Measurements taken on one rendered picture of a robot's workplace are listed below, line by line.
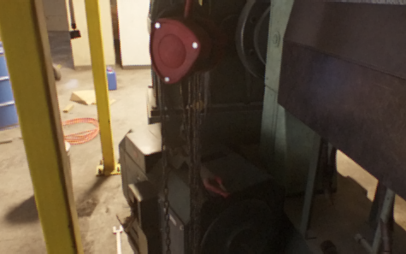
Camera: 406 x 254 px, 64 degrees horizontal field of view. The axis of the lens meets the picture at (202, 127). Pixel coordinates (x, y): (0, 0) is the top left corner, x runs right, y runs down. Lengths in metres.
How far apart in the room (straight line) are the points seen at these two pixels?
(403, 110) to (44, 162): 1.00
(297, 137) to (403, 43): 0.79
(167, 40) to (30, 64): 0.42
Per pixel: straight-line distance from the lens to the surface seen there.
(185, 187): 1.20
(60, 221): 1.24
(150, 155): 1.36
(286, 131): 1.55
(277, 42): 1.57
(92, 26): 2.70
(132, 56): 6.99
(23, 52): 1.03
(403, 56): 0.90
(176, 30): 0.78
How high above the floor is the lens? 1.48
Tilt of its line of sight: 22 degrees down
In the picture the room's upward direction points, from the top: 1 degrees clockwise
